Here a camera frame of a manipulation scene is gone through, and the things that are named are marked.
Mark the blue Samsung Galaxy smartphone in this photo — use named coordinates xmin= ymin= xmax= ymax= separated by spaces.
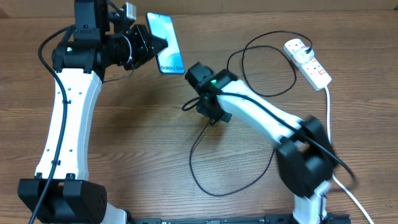
xmin=146 ymin=12 xmax=185 ymax=75

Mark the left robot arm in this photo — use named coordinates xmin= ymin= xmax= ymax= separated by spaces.
xmin=17 ymin=1 xmax=168 ymax=223

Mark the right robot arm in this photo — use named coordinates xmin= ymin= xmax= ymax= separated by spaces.
xmin=185 ymin=63 xmax=337 ymax=223

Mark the white charger plug adapter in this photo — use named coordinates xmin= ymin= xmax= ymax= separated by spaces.
xmin=292 ymin=47 xmax=315 ymax=67

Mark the white power strip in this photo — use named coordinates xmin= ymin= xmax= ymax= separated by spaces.
xmin=284 ymin=39 xmax=331 ymax=91

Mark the white power strip cord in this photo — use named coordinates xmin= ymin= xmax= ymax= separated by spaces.
xmin=323 ymin=86 xmax=375 ymax=224

